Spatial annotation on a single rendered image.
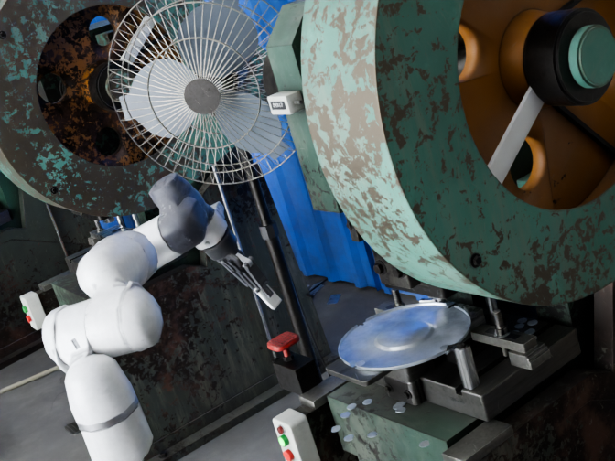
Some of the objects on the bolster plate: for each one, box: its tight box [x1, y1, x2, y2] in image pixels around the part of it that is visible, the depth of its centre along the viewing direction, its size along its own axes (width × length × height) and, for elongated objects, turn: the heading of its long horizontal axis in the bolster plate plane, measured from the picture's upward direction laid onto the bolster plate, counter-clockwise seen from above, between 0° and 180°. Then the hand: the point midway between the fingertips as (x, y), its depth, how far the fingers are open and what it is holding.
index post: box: [453, 342, 480, 390], centre depth 194 cm, size 3×3×10 cm
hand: (267, 294), depth 226 cm, fingers closed
